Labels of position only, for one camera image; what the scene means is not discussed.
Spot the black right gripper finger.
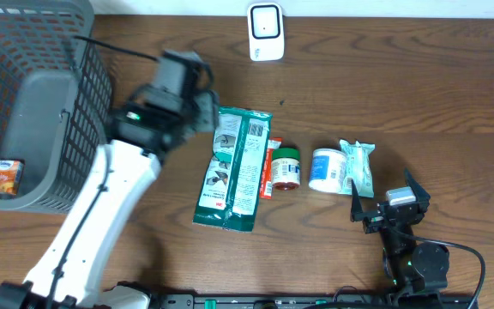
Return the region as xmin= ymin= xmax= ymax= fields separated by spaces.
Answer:
xmin=350 ymin=179 xmax=364 ymax=222
xmin=404 ymin=168 xmax=431 ymax=210

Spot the light green wipes pack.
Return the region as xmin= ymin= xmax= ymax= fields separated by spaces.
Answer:
xmin=339 ymin=139 xmax=375 ymax=198

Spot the white blue label tub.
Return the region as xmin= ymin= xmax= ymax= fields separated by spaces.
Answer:
xmin=309 ymin=148 xmax=346 ymax=194

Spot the red stick packet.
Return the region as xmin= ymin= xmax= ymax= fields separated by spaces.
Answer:
xmin=259 ymin=137 xmax=282 ymax=199

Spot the green lid jar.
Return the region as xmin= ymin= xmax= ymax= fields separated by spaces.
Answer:
xmin=271 ymin=148 xmax=301 ymax=191

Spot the green 3M glove package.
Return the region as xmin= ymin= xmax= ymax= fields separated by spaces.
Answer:
xmin=192 ymin=107 xmax=273 ymax=233

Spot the orange small box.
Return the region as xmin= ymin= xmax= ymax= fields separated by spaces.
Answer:
xmin=0 ymin=160 xmax=24 ymax=196

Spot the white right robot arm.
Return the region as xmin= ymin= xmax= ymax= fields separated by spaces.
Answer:
xmin=351 ymin=170 xmax=449 ymax=306

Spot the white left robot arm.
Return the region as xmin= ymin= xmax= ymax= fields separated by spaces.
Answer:
xmin=0 ymin=50 xmax=219 ymax=309

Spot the white barcode scanner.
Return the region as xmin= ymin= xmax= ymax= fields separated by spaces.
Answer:
xmin=247 ymin=3 xmax=285 ymax=62

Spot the grey plastic basket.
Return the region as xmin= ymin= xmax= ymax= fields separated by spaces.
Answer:
xmin=0 ymin=0 xmax=112 ymax=213

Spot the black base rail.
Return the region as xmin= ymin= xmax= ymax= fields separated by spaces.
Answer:
xmin=151 ymin=292 xmax=478 ymax=309

